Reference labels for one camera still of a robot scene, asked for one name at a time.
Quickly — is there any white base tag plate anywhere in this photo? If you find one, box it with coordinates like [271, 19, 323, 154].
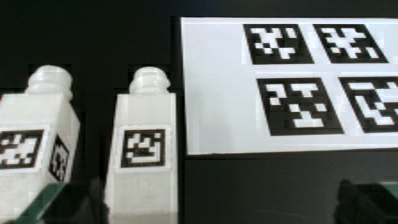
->
[181, 17, 398, 155]

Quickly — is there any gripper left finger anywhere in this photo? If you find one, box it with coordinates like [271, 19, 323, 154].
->
[10, 178, 110, 224]

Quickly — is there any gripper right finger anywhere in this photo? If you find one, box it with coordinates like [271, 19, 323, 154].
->
[334, 179, 398, 224]

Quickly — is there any white table leg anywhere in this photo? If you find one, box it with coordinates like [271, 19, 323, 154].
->
[104, 67, 177, 224]
[0, 65, 79, 218]

